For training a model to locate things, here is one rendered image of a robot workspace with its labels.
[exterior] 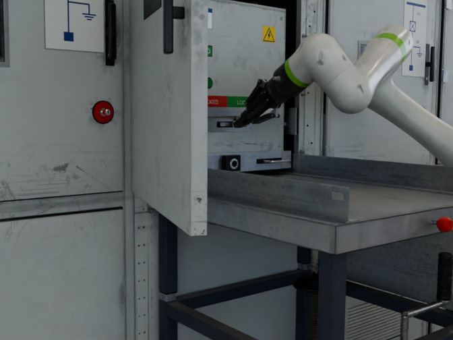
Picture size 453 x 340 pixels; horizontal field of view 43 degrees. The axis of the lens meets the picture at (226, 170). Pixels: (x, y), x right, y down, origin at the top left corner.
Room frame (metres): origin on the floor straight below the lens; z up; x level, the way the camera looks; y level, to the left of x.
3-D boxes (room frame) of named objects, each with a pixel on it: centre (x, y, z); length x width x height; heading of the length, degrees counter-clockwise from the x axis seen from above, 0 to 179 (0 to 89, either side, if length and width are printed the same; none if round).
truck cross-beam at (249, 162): (1.81, 0.01, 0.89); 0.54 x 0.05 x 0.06; 128
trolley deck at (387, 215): (1.50, -0.24, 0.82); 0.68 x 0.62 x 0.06; 38
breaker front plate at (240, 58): (1.80, 0.00, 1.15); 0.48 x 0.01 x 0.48; 128
